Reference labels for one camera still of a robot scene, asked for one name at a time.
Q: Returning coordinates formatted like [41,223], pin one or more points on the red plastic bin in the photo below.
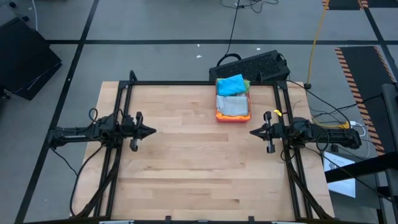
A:
[233,121]

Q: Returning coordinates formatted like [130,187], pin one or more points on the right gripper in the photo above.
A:
[275,132]

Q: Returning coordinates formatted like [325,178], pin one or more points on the white paper sheet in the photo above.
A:
[342,188]

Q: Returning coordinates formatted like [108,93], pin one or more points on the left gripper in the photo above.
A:
[132,130]

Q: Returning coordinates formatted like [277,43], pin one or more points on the black equipment case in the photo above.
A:
[25,59]

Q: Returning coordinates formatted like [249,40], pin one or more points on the yellow tape marker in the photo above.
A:
[277,112]

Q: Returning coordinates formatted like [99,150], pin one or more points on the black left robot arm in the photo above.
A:
[81,133]

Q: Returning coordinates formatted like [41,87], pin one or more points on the black metal cart frame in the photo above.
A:
[390,105]

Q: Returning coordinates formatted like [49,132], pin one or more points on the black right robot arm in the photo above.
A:
[329,135]

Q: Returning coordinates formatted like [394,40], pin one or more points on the bright green microfiber towel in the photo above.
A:
[247,85]

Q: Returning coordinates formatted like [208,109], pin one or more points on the orange microfiber towel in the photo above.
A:
[233,118]

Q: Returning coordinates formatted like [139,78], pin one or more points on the black hazard striped mat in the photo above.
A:
[363,71]
[342,3]

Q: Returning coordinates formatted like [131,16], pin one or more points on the black perforated computer case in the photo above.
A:
[248,67]

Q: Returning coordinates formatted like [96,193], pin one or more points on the small black camera mount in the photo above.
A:
[168,218]
[251,219]

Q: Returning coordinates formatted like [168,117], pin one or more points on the blue microfiber towel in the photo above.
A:
[230,85]

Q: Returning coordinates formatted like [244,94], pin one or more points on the grey microfiber towel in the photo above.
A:
[233,105]

